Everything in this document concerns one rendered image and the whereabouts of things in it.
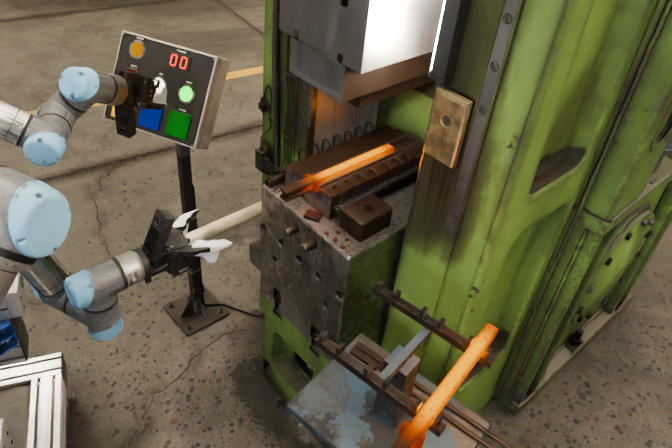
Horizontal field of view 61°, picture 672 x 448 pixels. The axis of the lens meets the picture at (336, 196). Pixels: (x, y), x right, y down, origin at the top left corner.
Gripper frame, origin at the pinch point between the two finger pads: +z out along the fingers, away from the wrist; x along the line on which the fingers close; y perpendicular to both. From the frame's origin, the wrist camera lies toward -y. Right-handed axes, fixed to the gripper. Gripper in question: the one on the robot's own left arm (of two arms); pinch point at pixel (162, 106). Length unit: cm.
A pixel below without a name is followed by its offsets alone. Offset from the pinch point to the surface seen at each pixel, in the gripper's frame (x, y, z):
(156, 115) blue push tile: 7.8, -4.1, 9.5
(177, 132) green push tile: -0.6, -7.0, 9.5
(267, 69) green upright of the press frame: -15.7, 18.5, 26.1
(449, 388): -97, -33, -28
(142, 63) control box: 17.2, 9.5, 10.2
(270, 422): -43, -101, 45
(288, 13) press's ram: -34.1, 31.4, -9.2
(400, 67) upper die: -62, 27, 3
